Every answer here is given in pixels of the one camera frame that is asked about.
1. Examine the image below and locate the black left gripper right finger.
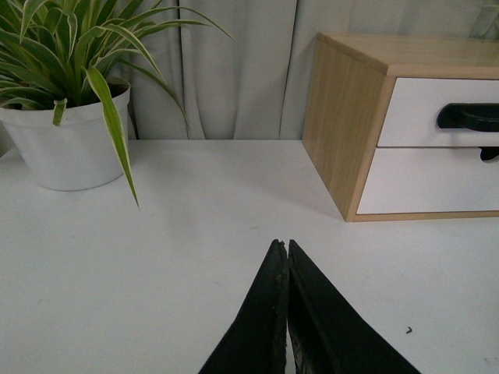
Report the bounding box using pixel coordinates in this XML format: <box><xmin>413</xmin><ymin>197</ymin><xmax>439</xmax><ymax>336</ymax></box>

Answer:
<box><xmin>288</xmin><ymin>240</ymin><xmax>418</xmax><ymax>373</ymax></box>

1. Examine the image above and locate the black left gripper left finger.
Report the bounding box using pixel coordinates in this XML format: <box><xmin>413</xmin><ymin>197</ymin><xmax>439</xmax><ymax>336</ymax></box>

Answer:
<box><xmin>200</xmin><ymin>239</ymin><xmax>289</xmax><ymax>373</ymax></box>

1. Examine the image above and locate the white top drawer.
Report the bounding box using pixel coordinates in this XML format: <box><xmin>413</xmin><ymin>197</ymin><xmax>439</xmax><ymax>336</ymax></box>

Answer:
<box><xmin>377</xmin><ymin>78</ymin><xmax>498</xmax><ymax>148</ymax></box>

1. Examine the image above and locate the white drawer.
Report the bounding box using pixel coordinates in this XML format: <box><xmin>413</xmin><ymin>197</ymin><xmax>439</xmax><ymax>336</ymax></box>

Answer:
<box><xmin>377</xmin><ymin>78</ymin><xmax>498</xmax><ymax>148</ymax></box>
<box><xmin>357</xmin><ymin>147</ymin><xmax>498</xmax><ymax>214</ymax></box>

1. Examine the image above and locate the white bottom drawer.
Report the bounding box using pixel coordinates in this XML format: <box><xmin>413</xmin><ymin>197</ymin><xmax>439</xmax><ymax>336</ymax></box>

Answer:
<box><xmin>357</xmin><ymin>147</ymin><xmax>498</xmax><ymax>214</ymax></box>

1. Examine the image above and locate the wooden drawer cabinet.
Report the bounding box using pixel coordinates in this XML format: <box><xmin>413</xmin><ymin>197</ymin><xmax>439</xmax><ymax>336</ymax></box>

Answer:
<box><xmin>303</xmin><ymin>34</ymin><xmax>498</xmax><ymax>222</ymax></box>

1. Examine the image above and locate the grey curtain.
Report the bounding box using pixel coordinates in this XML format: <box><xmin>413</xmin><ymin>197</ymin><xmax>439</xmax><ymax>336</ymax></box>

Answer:
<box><xmin>111</xmin><ymin>1</ymin><xmax>498</xmax><ymax>139</ymax></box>

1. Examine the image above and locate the white pot on left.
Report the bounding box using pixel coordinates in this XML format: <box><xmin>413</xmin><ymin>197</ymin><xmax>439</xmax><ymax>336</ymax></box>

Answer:
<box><xmin>1</xmin><ymin>102</ymin><xmax>123</xmax><ymax>191</ymax></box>

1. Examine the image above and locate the green plant on left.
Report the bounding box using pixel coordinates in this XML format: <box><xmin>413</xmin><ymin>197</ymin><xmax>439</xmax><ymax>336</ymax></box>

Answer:
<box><xmin>1</xmin><ymin>1</ymin><xmax>218</xmax><ymax>189</ymax></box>

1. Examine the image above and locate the black drawer handle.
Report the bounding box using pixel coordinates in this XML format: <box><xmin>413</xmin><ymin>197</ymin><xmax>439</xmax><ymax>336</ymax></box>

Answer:
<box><xmin>437</xmin><ymin>103</ymin><xmax>498</xmax><ymax>132</ymax></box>

